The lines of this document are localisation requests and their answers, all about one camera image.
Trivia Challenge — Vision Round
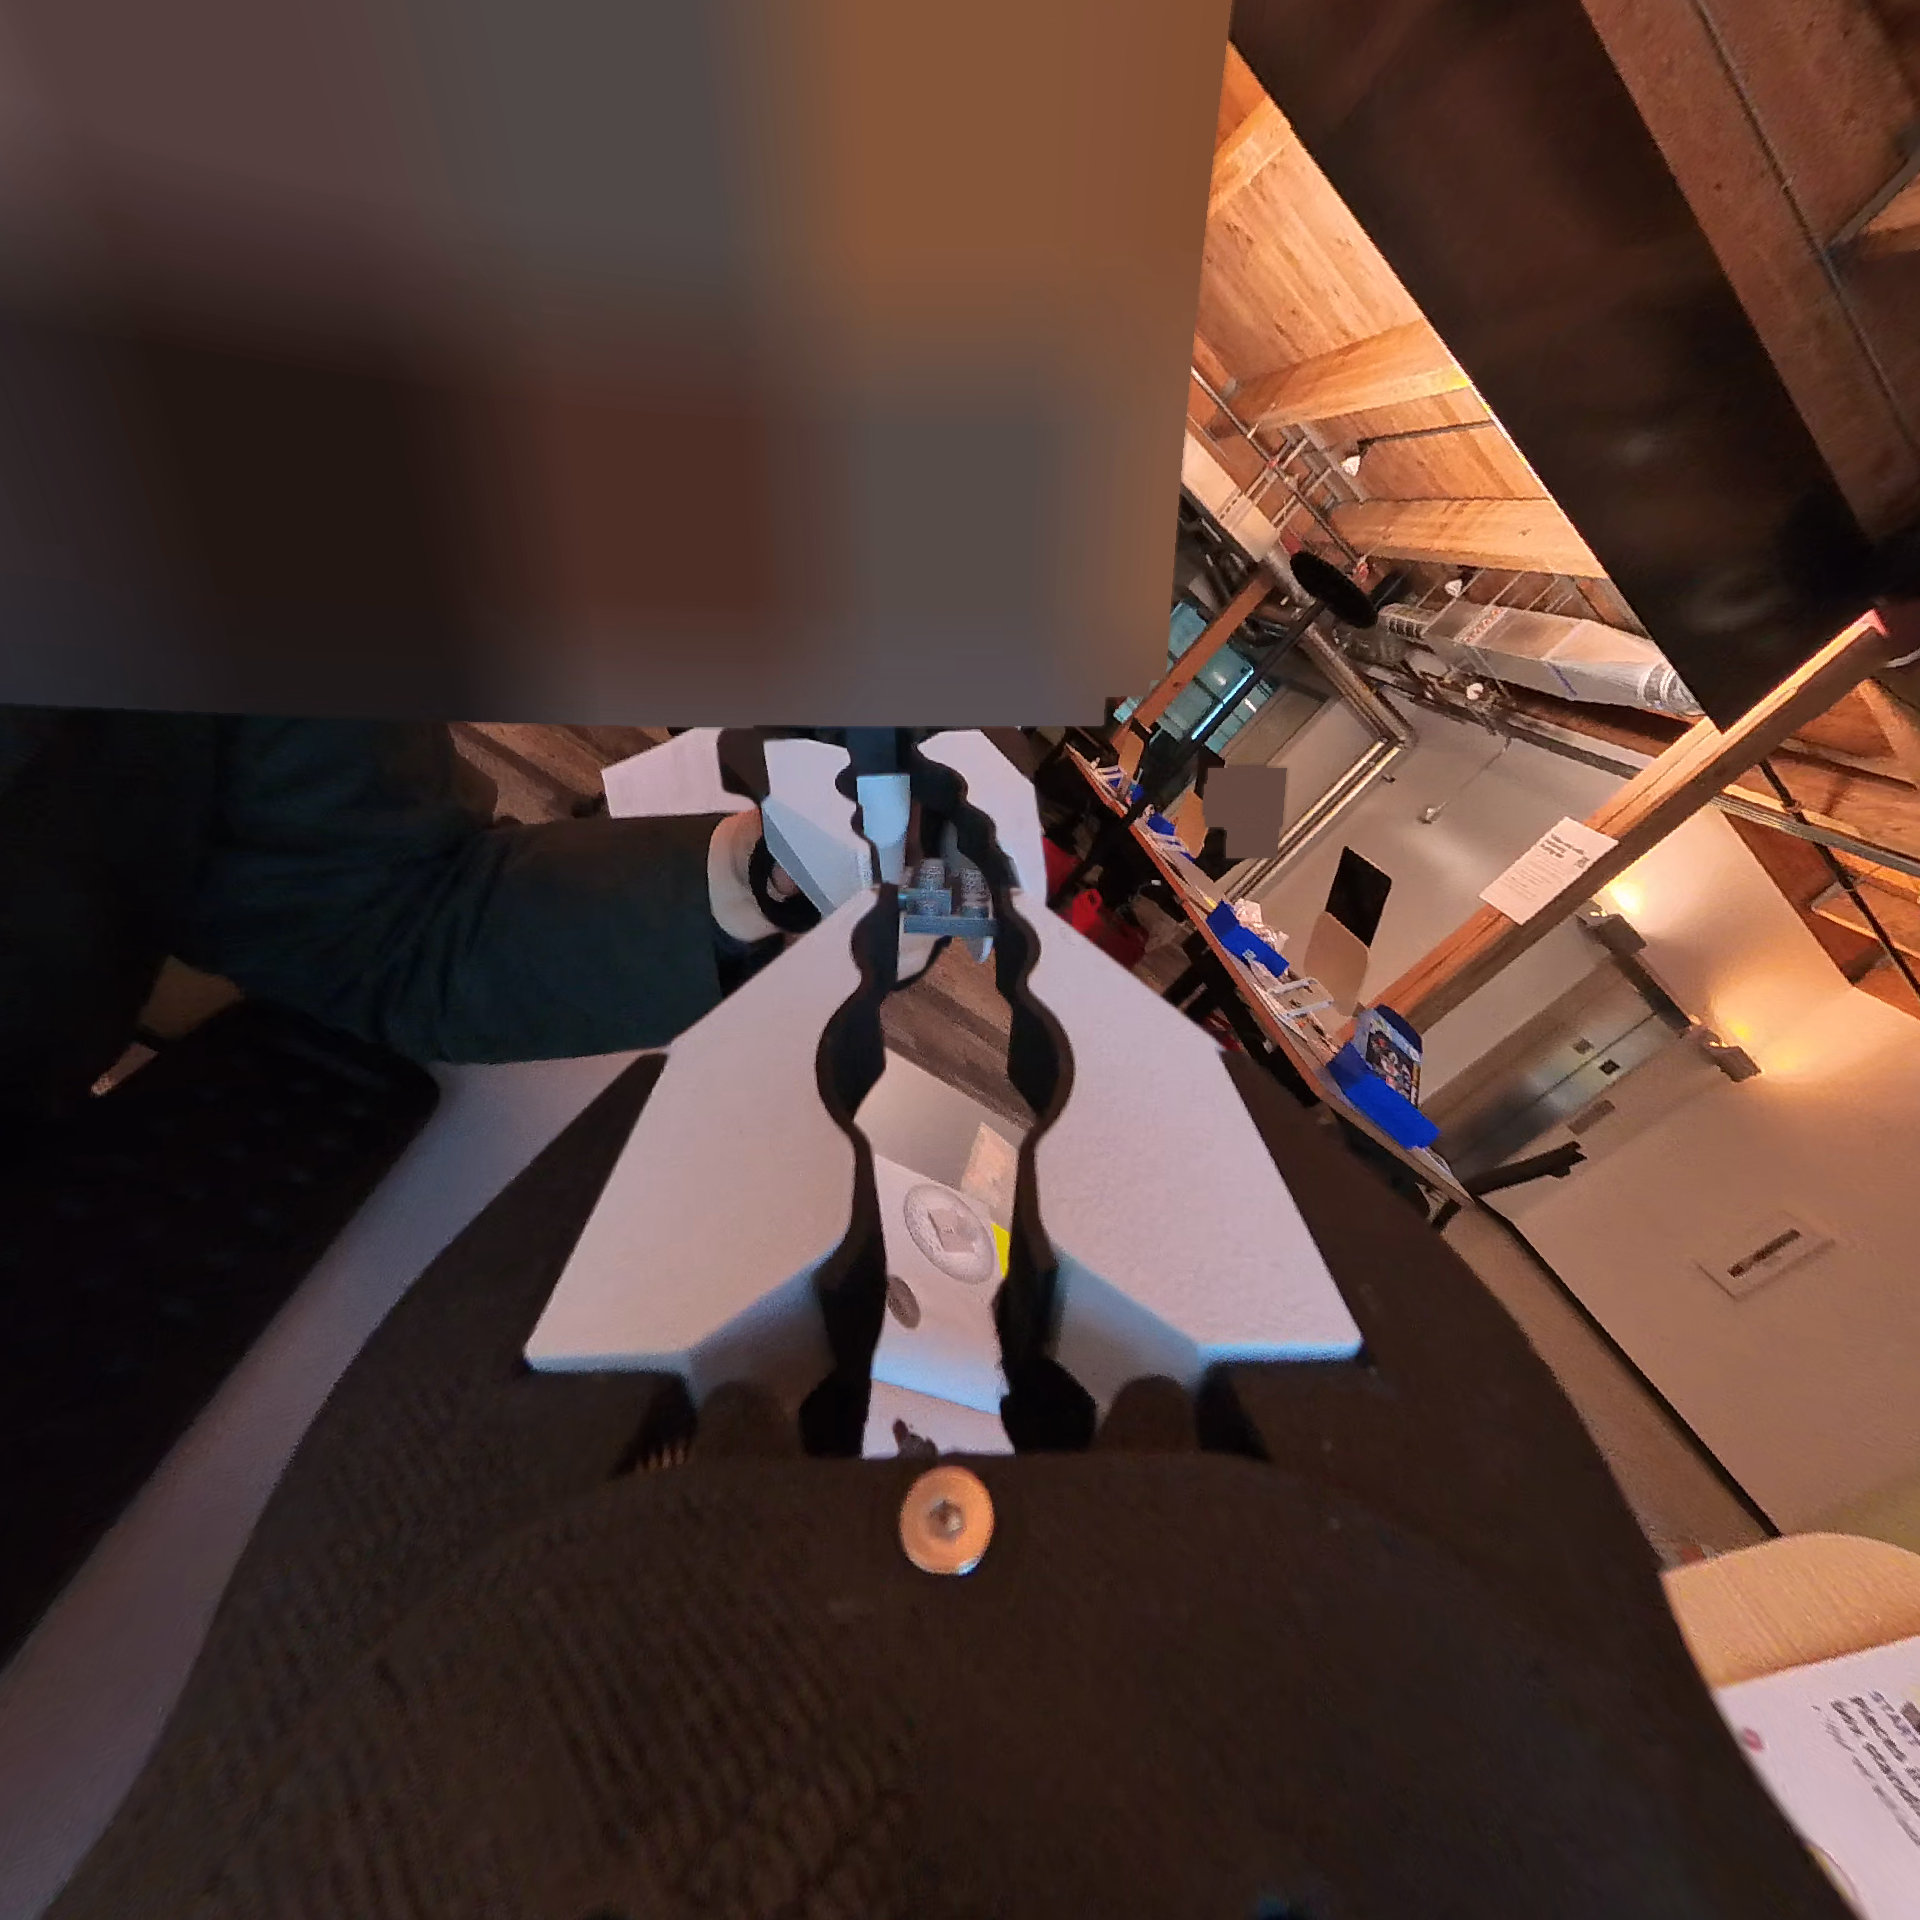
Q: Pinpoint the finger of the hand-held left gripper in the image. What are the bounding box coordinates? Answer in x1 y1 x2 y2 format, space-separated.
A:
916 730 1054 909
756 736 909 903

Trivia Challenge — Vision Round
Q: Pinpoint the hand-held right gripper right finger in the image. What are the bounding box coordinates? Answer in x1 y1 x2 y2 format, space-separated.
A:
989 897 1367 1452

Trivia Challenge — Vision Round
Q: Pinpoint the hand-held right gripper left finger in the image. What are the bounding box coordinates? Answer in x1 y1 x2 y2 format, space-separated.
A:
524 887 892 1452

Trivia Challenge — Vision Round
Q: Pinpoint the grey toy brick piece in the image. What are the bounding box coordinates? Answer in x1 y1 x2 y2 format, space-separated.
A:
895 858 1002 962

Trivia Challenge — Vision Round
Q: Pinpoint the person's left forearm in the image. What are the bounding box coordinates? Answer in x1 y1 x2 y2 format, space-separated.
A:
194 719 752 1070

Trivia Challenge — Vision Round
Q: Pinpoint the person's left hand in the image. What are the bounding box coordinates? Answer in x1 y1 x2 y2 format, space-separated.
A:
704 809 828 942

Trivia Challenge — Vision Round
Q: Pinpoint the white paper sheet with logo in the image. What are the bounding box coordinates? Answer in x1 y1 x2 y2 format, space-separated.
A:
872 1150 1016 1417

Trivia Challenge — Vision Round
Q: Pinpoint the long wooden work table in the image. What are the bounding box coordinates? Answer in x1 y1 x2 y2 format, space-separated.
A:
1061 736 1481 1208

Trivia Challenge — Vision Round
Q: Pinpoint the blue printed box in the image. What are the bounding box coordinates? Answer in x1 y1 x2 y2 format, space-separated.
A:
1323 1000 1444 1153

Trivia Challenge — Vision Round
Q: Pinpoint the black monitor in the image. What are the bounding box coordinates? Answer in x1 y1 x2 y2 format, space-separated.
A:
1304 842 1400 996

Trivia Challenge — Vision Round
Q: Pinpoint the white paper notice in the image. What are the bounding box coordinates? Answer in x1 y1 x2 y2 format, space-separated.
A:
1477 817 1622 924

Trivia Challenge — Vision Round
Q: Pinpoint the black textured mat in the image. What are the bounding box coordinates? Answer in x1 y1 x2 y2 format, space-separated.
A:
0 996 439 1658

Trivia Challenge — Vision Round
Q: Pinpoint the tan cardboard board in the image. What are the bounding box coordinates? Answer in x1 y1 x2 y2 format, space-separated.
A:
1658 1528 1920 1688

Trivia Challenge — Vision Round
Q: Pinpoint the printed instruction booklet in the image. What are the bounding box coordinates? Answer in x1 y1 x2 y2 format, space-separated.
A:
1710 1636 1920 1920

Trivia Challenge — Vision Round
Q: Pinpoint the silver ventilation duct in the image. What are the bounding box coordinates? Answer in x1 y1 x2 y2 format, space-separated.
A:
1375 598 1702 726

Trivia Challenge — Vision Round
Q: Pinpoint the white wall plate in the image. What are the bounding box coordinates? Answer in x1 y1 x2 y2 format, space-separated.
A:
1695 1211 1835 1299

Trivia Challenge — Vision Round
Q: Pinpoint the wooden post with notice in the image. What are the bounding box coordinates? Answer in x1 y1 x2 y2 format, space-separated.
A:
1371 609 1896 1029

